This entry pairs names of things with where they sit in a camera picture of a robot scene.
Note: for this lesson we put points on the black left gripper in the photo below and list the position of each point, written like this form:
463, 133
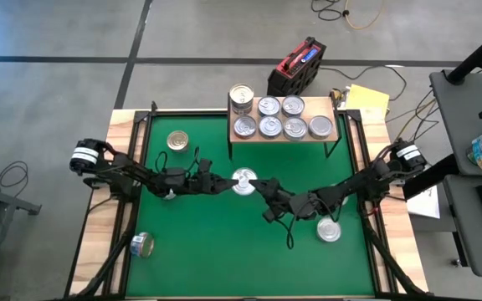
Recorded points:
195, 185

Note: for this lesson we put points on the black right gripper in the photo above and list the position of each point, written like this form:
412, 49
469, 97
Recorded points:
301, 205

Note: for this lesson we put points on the red label silver-lid can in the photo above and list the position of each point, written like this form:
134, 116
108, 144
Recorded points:
244, 174

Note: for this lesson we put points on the large red albacore can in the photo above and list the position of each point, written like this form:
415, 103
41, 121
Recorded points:
245, 126

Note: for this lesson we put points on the green label tuna can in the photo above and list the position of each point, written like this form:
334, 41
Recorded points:
320, 127
329, 231
270, 126

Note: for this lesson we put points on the large teal tuna can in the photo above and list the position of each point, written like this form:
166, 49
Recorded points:
295, 128
169, 195

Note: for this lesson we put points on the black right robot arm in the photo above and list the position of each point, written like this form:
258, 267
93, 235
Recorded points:
370, 182

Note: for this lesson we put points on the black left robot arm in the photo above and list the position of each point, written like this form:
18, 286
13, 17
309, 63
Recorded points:
140, 175

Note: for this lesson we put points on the wooden shelf with black legs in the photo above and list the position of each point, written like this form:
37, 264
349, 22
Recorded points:
320, 106

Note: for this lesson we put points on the small teal can gold lid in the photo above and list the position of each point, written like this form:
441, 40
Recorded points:
177, 140

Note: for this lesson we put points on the green table mat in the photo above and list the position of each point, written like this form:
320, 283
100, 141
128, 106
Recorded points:
241, 267

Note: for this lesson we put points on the blue label gold-lid can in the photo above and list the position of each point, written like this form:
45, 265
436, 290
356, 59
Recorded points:
142, 244

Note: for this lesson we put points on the red and black toolbox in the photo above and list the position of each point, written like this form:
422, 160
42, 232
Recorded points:
291, 79

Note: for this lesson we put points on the small yellow black gadget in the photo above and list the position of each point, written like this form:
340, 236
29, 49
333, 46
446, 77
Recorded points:
336, 95

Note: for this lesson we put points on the yellow paper folder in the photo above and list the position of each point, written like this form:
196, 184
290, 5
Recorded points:
368, 100

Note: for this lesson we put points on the white paper sheet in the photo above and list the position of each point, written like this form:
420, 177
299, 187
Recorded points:
427, 205

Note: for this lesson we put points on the black desk crossbar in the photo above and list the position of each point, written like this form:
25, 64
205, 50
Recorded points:
433, 177

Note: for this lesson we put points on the grey metal stand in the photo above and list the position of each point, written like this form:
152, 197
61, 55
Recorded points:
6, 200

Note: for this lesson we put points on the grey desk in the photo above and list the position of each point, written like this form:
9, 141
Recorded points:
458, 104

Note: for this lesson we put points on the black monitor pole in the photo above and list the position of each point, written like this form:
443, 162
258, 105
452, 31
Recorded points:
479, 54

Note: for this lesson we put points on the black table frame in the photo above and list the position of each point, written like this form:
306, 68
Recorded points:
182, 113

